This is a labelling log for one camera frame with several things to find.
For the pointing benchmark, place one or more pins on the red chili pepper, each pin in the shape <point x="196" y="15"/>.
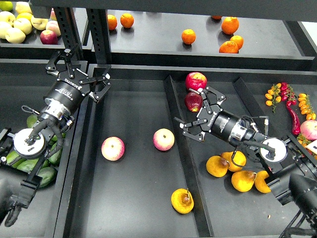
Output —
<point x="295" y="120"/>

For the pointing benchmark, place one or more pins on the orange on shelf right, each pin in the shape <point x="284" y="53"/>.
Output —
<point x="238" y="40"/>

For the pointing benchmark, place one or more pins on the orange on shelf centre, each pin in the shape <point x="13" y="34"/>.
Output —
<point x="188" y="36"/>

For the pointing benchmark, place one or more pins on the yellow cherry tomato vine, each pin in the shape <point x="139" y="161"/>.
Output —
<point x="306" y="107"/>

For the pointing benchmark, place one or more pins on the pink apple right edge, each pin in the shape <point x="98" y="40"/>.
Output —
<point x="309" y="129"/>

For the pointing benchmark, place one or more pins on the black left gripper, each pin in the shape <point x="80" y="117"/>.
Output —
<point x="69" y="90"/>

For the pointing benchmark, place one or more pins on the pink apple left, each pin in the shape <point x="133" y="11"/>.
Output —
<point x="113" y="148"/>

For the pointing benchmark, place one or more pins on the large orange on shelf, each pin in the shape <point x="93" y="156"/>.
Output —
<point x="230" y="25"/>

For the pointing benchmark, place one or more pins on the pale yellow apple front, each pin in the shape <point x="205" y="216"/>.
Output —
<point x="15" y="36"/>

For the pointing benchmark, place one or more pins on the red apple on shelf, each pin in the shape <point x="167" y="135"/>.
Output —
<point x="48" y="37"/>

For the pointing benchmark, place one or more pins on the yellow pear far left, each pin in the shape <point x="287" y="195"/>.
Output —
<point x="217" y="166"/>

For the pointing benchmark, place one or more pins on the cherry tomato cluster lower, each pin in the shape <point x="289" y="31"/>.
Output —
<point x="303" y="141"/>

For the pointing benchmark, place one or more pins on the green avocado pile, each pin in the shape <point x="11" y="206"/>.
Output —
<point x="48" y="173"/>

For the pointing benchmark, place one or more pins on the orange on shelf front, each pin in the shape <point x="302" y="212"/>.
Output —
<point x="229" y="47"/>

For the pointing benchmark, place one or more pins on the pink apple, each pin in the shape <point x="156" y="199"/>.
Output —
<point x="163" y="139"/>
<point x="113" y="148"/>

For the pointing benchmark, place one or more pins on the black centre tray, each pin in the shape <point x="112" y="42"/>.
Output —
<point x="131" y="197"/>

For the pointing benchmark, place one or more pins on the yellow pear lower pile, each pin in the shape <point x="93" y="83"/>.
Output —
<point x="243" y="181"/>

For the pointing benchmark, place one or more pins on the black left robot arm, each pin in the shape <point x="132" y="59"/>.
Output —
<point x="99" y="86"/>

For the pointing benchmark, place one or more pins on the dark red apple lower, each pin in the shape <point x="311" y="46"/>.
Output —
<point x="193" y="102"/>

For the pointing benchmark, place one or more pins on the yellow pear upper pile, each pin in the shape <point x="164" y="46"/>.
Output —
<point x="238" y="162"/>

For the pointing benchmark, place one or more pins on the orange on shelf left edge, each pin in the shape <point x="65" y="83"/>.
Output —
<point x="112" y="22"/>

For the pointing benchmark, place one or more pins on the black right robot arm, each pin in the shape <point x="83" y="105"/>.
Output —
<point x="271" y="165"/>

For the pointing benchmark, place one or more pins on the red apple upper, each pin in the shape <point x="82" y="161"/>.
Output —
<point x="195" y="80"/>

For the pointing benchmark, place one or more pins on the cherry tomato vine upper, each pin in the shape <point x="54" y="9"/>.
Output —
<point x="280" y="92"/>

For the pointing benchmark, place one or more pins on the black upper shelf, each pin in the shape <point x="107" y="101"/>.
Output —
<point x="155" y="39"/>

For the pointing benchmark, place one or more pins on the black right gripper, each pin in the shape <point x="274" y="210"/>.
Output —
<point x="220" y="123"/>

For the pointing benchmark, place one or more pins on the pink apple centre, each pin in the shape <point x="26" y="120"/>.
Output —
<point x="163" y="139"/>

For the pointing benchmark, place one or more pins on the yellow pear with stem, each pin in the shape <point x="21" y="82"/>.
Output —
<point x="182" y="201"/>

